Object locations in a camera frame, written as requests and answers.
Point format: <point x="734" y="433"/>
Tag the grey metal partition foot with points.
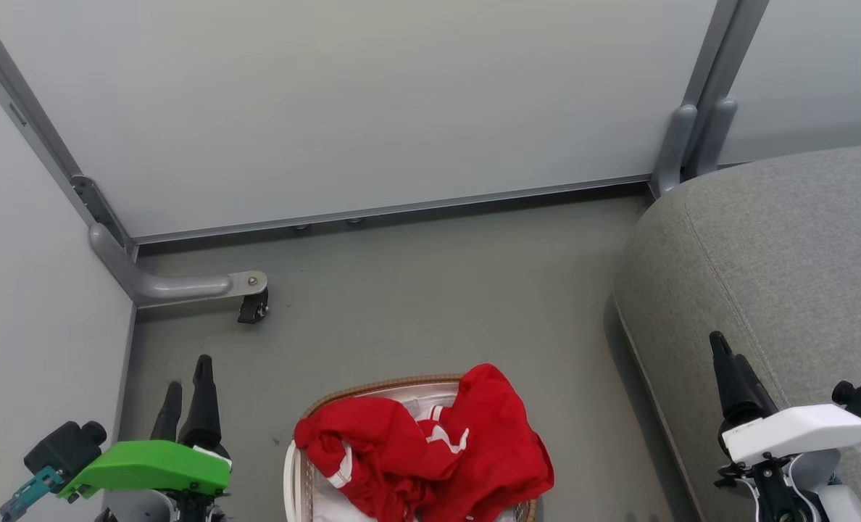
<point x="162" y="286"/>

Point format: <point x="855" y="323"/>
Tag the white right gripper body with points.
<point x="800" y="429"/>

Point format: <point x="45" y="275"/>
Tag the grey fabric sofa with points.
<point x="778" y="275"/>

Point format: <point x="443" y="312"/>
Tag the grey partition post with bracket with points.
<point x="32" y="119"/>

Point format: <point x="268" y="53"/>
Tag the woven rim laundry basket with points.
<point x="372" y="386"/>

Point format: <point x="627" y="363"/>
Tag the black caster wheel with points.
<point x="252" y="308"/>

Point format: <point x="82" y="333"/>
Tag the grey partition bottom rail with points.
<point x="401" y="208"/>

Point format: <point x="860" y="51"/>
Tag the red and white garment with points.
<point x="488" y="449"/>

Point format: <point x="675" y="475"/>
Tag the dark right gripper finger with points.
<point x="729" y="391"/>
<point x="755" y="395"/>

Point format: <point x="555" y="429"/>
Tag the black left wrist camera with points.
<point x="64" y="448"/>

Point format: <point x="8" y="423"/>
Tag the grey double partition post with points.
<point x="706" y="87"/>

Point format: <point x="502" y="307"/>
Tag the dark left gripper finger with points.
<point x="171" y="413"/>
<point x="204" y="406"/>

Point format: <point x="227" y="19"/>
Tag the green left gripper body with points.
<point x="148" y="466"/>

